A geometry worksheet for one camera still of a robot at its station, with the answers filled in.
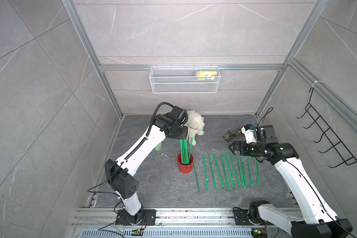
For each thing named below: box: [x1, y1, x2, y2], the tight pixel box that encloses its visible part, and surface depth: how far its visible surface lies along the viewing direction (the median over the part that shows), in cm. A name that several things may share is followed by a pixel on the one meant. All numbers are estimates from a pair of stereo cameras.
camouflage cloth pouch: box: [223, 128, 243, 142], surface depth 106 cm
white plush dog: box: [183, 110, 205, 146], surface depth 94 cm
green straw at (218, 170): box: [213, 152, 226, 189], surface depth 92 cm
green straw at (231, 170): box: [228, 151, 236, 189], surface depth 90 cm
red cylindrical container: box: [177, 152, 194, 175], surface depth 86 cm
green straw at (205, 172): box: [202, 153, 209, 191], surface depth 89 cm
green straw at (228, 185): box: [223, 153, 231, 190], surface depth 90 cm
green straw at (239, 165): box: [236, 154, 245, 187], surface depth 90 cm
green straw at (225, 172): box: [220, 153, 231, 190], surface depth 90 cm
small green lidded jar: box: [154, 141, 163, 152], surface depth 99 cm
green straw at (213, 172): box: [208, 153, 218, 191], surface depth 90 cm
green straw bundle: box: [179, 136, 194, 166], surface depth 86 cm
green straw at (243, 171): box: [239, 155, 248, 187], surface depth 90 cm
